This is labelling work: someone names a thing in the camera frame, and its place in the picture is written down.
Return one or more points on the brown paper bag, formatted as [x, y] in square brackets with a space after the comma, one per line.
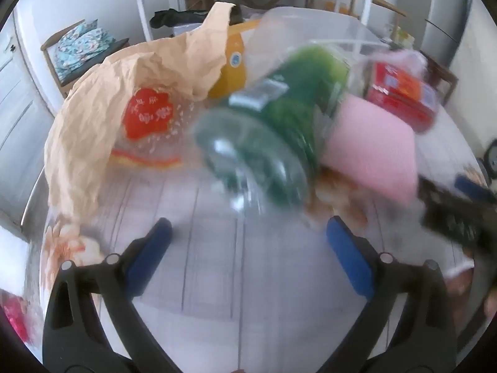
[97, 124]

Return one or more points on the orange medicine box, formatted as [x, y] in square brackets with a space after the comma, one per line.
[233, 74]

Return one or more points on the green plastic bottle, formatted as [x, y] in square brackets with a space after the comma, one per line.
[295, 97]

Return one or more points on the white panel door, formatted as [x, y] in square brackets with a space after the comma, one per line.
[19, 105]

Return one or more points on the floral cushion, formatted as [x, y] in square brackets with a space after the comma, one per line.
[83, 44]

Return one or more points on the clear bag with red print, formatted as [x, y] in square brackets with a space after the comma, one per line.
[147, 114]

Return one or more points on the clear plastic container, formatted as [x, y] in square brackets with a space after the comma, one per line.
[310, 23]

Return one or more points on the white metal table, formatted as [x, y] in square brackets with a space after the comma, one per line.
[140, 11]

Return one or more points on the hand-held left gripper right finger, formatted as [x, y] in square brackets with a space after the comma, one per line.
[349, 256]

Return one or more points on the red snack packet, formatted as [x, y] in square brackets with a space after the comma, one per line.
[396, 97]

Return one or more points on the black cloth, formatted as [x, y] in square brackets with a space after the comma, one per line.
[174, 17]

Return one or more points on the pink sponge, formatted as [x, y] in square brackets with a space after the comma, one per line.
[369, 151]

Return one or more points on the dark wooden chair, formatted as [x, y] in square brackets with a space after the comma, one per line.
[442, 81]

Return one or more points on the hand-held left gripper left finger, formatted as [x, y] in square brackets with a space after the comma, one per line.
[149, 254]

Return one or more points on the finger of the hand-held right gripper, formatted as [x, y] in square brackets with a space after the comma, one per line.
[450, 217]
[471, 188]

